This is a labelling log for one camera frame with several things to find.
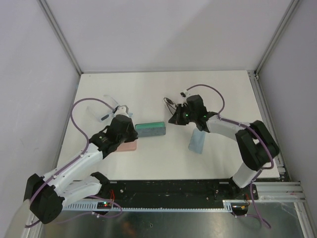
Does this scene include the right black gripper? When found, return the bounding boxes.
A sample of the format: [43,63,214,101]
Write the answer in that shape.
[169,104,197,125]

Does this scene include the blue glasses case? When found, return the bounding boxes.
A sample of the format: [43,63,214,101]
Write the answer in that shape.
[135,121,166,138]

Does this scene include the light blue cleaning cloth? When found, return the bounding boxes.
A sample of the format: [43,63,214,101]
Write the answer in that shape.
[188,128,206,154]

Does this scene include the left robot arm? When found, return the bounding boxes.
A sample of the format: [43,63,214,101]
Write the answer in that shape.
[24,113,138,224]

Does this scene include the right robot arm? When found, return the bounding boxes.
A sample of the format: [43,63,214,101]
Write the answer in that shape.
[168,93,280,199]

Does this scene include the pink glasses case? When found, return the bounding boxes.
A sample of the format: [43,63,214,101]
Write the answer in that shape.
[116,140,137,152]

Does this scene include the black frame sunglasses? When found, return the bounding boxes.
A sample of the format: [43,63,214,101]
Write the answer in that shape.
[163,97,177,115]

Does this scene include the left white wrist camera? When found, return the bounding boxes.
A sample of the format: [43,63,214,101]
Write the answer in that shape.
[114,105,130,118]

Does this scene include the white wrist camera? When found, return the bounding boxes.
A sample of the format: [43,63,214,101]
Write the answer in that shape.
[180,90,190,98]
[114,105,130,118]

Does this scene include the white frame sunglasses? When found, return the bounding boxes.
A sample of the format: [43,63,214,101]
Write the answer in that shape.
[86,94,119,123]

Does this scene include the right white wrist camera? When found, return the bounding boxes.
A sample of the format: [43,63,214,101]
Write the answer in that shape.
[180,90,190,98]

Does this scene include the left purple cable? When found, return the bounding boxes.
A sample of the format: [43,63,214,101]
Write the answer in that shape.
[24,98,123,228]

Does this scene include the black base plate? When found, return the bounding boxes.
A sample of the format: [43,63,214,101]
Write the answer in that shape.
[81,179,258,209]

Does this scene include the grey slotted cable duct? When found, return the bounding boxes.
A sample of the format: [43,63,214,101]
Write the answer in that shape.
[63,199,239,212]

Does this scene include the aluminium front rail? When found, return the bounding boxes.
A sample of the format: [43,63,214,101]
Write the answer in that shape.
[255,182,306,203]

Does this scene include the left aluminium frame post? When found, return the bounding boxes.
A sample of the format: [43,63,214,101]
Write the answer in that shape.
[37,0,83,76]

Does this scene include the aluminium frame post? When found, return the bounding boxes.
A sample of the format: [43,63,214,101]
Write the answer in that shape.
[253,0,302,78]
[37,0,83,76]

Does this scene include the right aluminium frame post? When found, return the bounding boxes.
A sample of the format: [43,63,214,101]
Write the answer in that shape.
[253,0,302,78]

